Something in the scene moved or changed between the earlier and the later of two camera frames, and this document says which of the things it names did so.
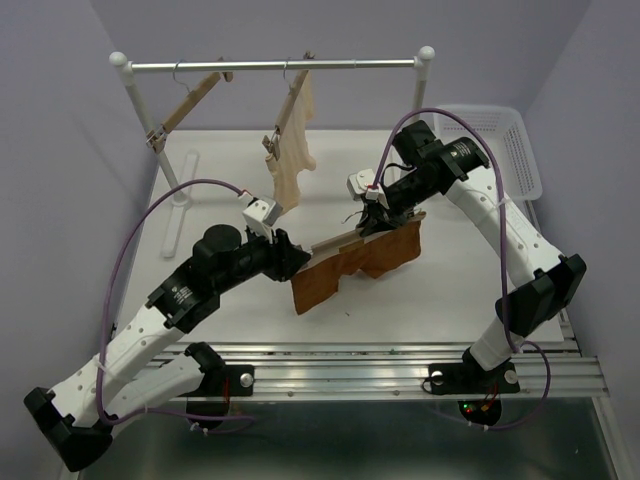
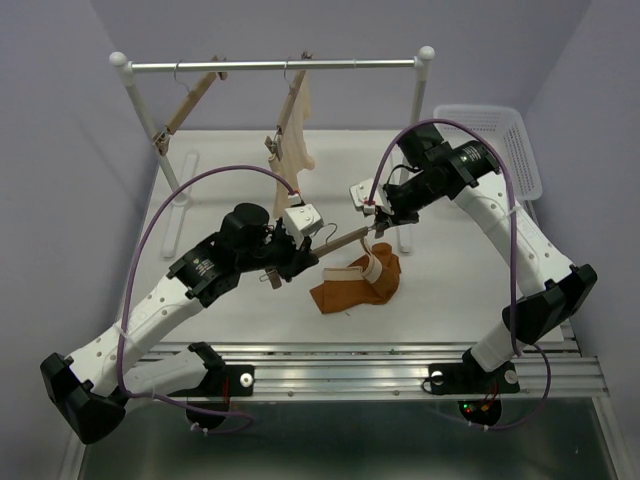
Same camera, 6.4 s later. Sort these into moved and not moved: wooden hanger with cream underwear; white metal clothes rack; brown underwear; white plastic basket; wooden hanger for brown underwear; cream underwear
Moved: brown underwear; wooden hanger for brown underwear
Not moved: wooden hanger with cream underwear; white plastic basket; white metal clothes rack; cream underwear
